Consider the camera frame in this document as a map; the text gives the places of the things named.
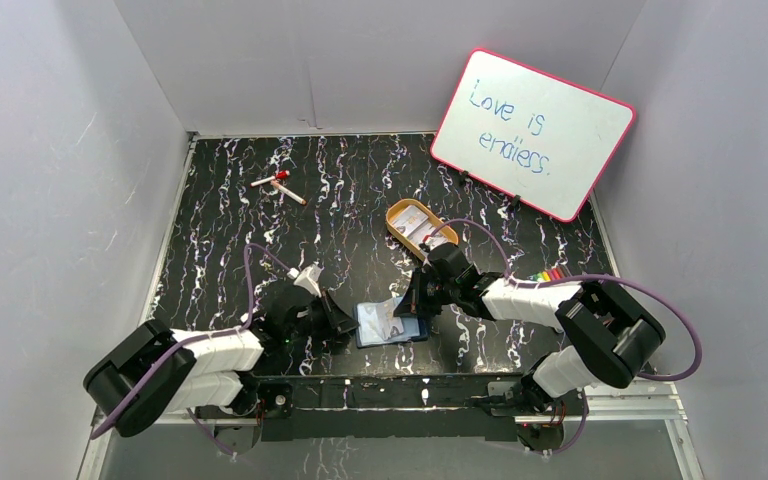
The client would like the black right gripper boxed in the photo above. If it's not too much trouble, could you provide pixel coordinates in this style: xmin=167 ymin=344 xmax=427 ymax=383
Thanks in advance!
xmin=394 ymin=267 xmax=459 ymax=318

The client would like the silver credit card stack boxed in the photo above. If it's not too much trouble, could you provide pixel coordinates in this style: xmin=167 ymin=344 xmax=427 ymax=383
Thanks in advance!
xmin=392 ymin=205 xmax=447 ymax=248

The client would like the blue leather card holder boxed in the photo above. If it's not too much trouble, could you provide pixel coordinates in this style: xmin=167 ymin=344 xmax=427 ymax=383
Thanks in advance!
xmin=354 ymin=296 xmax=429 ymax=349

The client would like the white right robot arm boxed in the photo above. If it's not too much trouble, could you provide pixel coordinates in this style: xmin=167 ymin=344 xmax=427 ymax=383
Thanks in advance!
xmin=394 ymin=243 xmax=666 ymax=414

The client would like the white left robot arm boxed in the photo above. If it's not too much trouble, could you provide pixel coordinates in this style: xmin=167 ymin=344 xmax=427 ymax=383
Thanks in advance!
xmin=83 ymin=286 xmax=358 ymax=438

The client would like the yellow oval tray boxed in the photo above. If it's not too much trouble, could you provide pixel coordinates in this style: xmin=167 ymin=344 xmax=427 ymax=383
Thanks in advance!
xmin=385 ymin=198 xmax=459 ymax=261

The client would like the coloured marker pen set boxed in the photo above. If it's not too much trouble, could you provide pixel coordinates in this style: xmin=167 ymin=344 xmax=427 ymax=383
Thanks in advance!
xmin=530 ymin=265 xmax=570 ymax=282

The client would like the orange capped marker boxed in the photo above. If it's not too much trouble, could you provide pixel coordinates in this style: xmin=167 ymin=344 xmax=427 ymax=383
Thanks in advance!
xmin=271 ymin=181 xmax=307 ymax=205

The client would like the red capped marker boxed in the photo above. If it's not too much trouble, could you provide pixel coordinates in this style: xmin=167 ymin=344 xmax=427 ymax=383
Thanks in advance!
xmin=250 ymin=170 xmax=290 ymax=188

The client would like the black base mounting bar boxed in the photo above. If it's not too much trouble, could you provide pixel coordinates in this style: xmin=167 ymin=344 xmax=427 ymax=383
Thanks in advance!
xmin=191 ymin=374 xmax=624 ymax=444

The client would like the pink framed whiteboard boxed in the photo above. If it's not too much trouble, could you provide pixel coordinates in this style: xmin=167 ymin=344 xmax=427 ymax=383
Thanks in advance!
xmin=430 ymin=49 xmax=637 ymax=222

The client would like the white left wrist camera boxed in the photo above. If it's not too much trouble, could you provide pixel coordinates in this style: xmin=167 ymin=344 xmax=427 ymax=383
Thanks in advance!
xmin=288 ymin=264 xmax=322 ymax=297

